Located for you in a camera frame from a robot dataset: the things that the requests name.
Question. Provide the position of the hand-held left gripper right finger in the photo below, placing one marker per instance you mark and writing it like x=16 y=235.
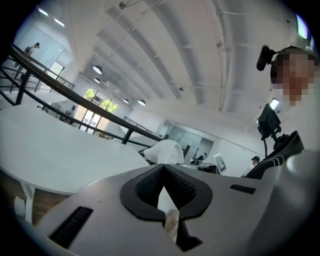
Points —
x=220 y=212

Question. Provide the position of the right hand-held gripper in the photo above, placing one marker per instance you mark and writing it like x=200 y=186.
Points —
x=220 y=163

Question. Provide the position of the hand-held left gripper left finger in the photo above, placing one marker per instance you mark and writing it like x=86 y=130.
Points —
x=105 y=212

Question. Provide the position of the black chest-mounted device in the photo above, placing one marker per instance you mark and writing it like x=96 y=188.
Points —
x=269 y=121

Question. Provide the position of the white table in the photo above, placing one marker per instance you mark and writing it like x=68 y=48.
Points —
x=62 y=150

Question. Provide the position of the round pendant lamp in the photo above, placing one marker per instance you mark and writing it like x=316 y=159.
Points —
x=141 y=102
x=97 y=80
x=126 y=101
x=97 y=70

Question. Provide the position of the glass entrance doors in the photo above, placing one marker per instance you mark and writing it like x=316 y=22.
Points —
x=96 y=110

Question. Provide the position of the person's head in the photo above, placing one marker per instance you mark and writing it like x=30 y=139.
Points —
x=295 y=75

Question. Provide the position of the black metal railing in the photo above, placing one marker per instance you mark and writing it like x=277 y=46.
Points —
x=75 y=97

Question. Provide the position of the black head camera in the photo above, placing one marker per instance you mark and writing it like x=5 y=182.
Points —
x=265 y=58

